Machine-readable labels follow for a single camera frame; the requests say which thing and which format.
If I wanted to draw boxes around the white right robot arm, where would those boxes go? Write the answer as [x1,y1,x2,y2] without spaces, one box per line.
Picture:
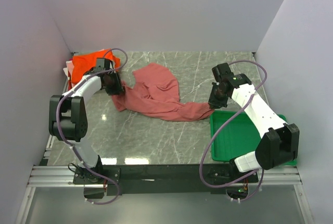
[208,63,300,182]

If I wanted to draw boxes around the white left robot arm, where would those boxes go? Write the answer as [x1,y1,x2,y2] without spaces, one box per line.
[49,58,124,183]

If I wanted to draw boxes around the green plastic tray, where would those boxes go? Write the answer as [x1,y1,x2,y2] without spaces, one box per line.
[209,111,298,167]

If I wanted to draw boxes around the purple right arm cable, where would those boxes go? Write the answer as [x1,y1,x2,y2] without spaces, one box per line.
[199,60,268,202]

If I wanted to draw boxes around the folded orange t shirt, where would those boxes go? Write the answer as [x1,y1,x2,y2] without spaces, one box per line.
[71,49,121,85]

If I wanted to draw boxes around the folded pale pink shirt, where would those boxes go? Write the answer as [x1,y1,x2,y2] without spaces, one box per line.
[63,60,74,90]

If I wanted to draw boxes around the dusty pink t shirt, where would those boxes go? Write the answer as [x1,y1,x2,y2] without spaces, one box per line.
[111,63,213,122]

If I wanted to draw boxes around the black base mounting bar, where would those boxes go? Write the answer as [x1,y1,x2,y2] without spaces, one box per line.
[73,163,246,196]

